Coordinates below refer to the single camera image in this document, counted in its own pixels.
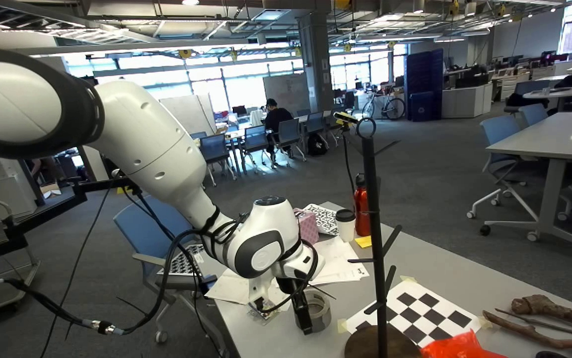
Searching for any thick brown wooden stick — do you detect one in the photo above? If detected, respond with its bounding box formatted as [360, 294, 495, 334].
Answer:
[511, 292, 572, 328]

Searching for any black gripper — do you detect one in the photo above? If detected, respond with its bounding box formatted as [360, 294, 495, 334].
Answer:
[273, 260, 323, 336]

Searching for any orange plastic bag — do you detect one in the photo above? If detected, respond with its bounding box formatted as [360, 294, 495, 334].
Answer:
[422, 328, 509, 358]

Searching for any black white checkerboard sheet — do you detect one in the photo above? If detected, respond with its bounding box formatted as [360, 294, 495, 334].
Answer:
[344, 276, 485, 350]

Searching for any red water bottle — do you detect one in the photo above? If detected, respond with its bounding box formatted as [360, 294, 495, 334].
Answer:
[352, 173, 374, 238]

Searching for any pink patterned tissue box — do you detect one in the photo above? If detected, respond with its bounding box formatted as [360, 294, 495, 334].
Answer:
[297, 206, 323, 246]

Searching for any black camera on thin stand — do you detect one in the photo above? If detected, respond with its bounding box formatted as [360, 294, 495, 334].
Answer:
[334, 109, 362, 200]

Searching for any white cup with black lid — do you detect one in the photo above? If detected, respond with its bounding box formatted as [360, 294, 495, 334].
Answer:
[334, 206, 358, 244]

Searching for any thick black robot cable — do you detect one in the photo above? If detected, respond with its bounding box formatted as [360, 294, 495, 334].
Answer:
[5, 187, 249, 336]

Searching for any blue office chair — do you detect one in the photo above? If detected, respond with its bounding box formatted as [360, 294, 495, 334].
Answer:
[519, 101, 551, 129]
[277, 117, 307, 161]
[241, 123, 273, 171]
[466, 115, 543, 238]
[114, 190, 235, 346]
[199, 133, 237, 187]

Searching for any black white AprilTag sheet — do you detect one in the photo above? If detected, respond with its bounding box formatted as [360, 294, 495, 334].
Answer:
[303, 202, 342, 238]

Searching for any black stand with wooden base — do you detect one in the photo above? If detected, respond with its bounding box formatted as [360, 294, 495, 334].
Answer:
[344, 115, 424, 358]

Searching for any large gray table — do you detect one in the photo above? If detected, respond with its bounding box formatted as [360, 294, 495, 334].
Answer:
[487, 107, 572, 256]

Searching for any white gridded board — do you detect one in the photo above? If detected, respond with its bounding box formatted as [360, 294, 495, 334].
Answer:
[156, 242, 209, 282]

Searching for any person in black shirt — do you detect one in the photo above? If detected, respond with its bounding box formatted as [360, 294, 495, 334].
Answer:
[263, 97, 297, 135]

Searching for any white low cabinet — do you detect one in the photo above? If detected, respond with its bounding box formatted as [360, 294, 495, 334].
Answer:
[442, 83, 495, 119]

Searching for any thin brown wooden stick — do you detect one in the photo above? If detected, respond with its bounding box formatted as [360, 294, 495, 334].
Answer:
[483, 308, 572, 352]

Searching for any blue cabinet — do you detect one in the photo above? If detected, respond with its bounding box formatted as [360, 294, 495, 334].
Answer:
[404, 47, 446, 123]

